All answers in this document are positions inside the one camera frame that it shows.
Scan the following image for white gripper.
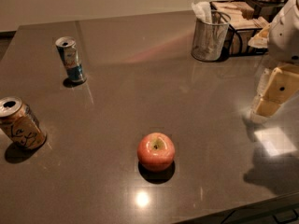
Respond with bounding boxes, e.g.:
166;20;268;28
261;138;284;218
249;0;299;123

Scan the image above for slim blue silver redbull can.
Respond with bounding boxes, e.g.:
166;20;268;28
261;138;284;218
55;36;86;84

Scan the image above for red apple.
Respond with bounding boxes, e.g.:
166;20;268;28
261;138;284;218
137;133;176;173

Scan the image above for tan LaCroix soda can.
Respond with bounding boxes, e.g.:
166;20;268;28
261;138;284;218
0;96;47;150

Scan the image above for brown packets in rack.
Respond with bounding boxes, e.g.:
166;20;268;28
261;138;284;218
211;1;269;29

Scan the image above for white napkins in cup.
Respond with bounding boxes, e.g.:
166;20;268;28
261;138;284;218
192;2;212;23

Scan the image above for black wire organizer rack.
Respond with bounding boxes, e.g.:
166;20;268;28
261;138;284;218
215;0;285;56

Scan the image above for wire mesh cup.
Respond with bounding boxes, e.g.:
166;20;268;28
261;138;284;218
191;10;231;62

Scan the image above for black drawer handle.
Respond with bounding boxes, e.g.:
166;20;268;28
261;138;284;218
273;209;299;224

